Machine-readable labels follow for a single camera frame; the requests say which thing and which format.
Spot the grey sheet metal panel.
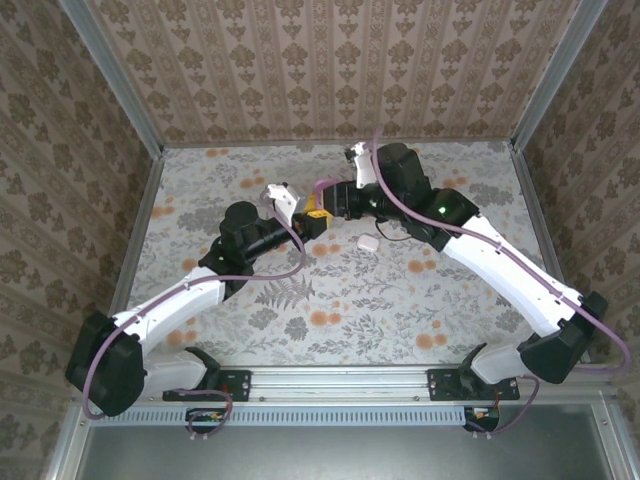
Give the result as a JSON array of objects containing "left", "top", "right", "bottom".
[{"left": 74, "top": 424, "right": 619, "bottom": 480}]

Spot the small black connector board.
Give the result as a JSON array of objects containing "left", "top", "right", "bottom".
[
  {"left": 463, "top": 405, "right": 501, "bottom": 432},
  {"left": 185, "top": 407, "right": 226, "bottom": 427}
]

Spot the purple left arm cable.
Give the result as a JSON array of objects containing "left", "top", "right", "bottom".
[{"left": 82, "top": 188, "right": 309, "bottom": 441}]

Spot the aluminium table side rail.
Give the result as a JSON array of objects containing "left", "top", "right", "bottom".
[
  {"left": 108, "top": 147, "right": 166, "bottom": 314},
  {"left": 509, "top": 142, "right": 594, "bottom": 364}
]

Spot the long aluminium base rail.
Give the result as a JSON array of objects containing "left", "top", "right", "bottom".
[{"left": 74, "top": 363, "right": 614, "bottom": 404}]

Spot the floral patterned table cover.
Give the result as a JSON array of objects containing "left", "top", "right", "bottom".
[{"left": 112, "top": 141, "right": 584, "bottom": 366}]

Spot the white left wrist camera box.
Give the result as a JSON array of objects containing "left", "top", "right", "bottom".
[{"left": 264, "top": 183, "right": 301, "bottom": 221}]

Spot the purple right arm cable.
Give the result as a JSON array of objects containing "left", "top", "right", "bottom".
[{"left": 372, "top": 124, "right": 631, "bottom": 439}]

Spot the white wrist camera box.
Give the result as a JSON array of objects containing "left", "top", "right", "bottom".
[
  {"left": 264, "top": 183, "right": 301, "bottom": 221},
  {"left": 344, "top": 142, "right": 382, "bottom": 190}
]

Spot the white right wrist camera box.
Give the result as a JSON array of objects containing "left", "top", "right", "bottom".
[{"left": 344, "top": 142, "right": 382, "bottom": 190}]

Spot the grey slotted cable duct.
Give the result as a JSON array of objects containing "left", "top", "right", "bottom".
[{"left": 92, "top": 405, "right": 494, "bottom": 427}]

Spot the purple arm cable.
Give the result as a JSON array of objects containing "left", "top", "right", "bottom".
[
  {"left": 82, "top": 188, "right": 309, "bottom": 441},
  {"left": 372, "top": 124, "right": 631, "bottom": 439}
]

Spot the aluminium frame post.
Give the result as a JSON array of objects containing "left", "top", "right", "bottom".
[
  {"left": 58, "top": 0, "right": 166, "bottom": 159},
  {"left": 509, "top": 0, "right": 612, "bottom": 151}
]

